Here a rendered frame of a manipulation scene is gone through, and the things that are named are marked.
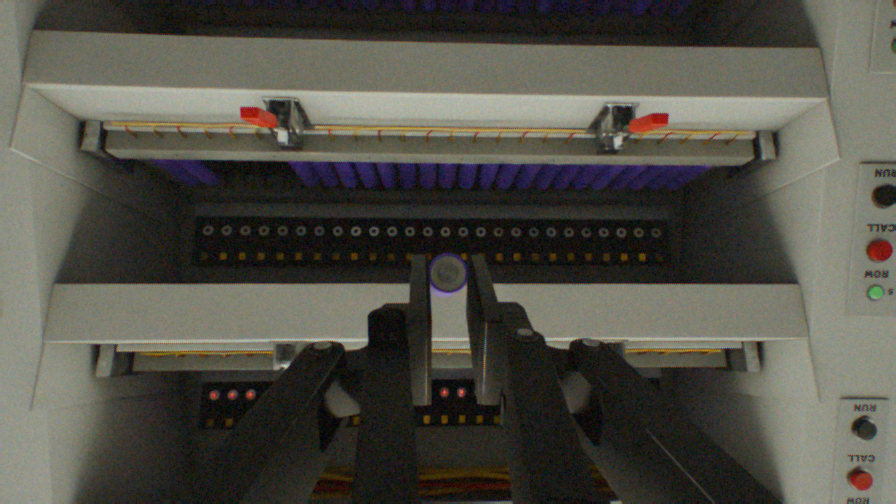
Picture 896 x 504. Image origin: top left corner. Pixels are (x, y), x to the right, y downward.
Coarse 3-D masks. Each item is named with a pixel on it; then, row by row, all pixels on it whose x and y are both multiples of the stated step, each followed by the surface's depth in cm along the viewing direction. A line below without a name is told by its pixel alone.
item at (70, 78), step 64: (64, 64) 35; (128, 64) 35; (192, 64) 35; (256, 64) 35; (320, 64) 35; (384, 64) 36; (448, 64) 36; (512, 64) 36; (576, 64) 36; (640, 64) 37; (704, 64) 37; (768, 64) 37; (64, 128) 38; (704, 128) 41; (768, 128) 41; (832, 128) 36; (128, 192) 45; (704, 192) 52; (768, 192) 43
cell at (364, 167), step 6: (354, 162) 43; (360, 162) 43; (366, 162) 43; (372, 162) 44; (360, 168) 44; (366, 168) 44; (372, 168) 45; (360, 174) 46; (366, 174) 45; (372, 174) 46; (366, 180) 47; (372, 180) 47; (378, 180) 49; (366, 186) 49; (372, 186) 49
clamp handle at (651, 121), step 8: (632, 120) 33; (640, 120) 32; (648, 120) 31; (656, 120) 31; (664, 120) 31; (624, 128) 35; (632, 128) 33; (640, 128) 32; (648, 128) 32; (656, 128) 32; (616, 136) 37; (616, 144) 37
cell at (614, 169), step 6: (606, 168) 46; (612, 168) 45; (618, 168) 44; (600, 174) 47; (606, 174) 46; (612, 174) 46; (594, 180) 49; (600, 180) 48; (606, 180) 47; (594, 186) 50; (600, 186) 49
